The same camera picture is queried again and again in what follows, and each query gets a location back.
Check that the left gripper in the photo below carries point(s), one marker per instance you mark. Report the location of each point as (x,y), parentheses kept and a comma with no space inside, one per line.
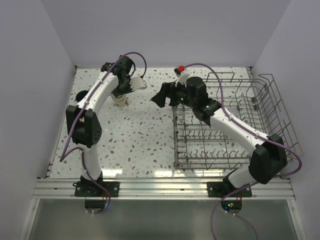
(117,93)

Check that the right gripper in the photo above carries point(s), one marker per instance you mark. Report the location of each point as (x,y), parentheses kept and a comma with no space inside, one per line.
(167,89)

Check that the beige cup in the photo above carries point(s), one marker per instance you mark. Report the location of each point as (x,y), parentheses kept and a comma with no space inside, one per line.
(120,101)

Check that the dark teal mug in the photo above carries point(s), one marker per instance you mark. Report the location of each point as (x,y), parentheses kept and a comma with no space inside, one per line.
(80,95)

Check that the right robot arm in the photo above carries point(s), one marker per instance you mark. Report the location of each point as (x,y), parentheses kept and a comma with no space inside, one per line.
(268,157)

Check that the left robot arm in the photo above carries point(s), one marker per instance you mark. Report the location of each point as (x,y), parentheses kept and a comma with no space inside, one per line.
(83,125)

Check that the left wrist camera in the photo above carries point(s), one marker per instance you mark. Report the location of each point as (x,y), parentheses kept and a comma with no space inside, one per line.
(137,83)

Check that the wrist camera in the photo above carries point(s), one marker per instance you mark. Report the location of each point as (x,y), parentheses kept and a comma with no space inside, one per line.
(182,75)
(137,83)

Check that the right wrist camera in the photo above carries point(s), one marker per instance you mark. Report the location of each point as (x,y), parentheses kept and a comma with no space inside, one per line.
(182,75)

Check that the grey wire dish rack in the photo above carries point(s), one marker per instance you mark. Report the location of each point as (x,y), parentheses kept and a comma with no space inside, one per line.
(257,102)

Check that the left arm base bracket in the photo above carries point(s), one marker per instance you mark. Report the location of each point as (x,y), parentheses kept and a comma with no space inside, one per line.
(113,188)

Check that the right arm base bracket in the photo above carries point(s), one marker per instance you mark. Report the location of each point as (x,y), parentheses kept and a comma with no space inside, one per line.
(215,189)

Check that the aluminium mounting rail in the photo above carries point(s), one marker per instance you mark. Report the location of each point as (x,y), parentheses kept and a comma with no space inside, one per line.
(183,188)

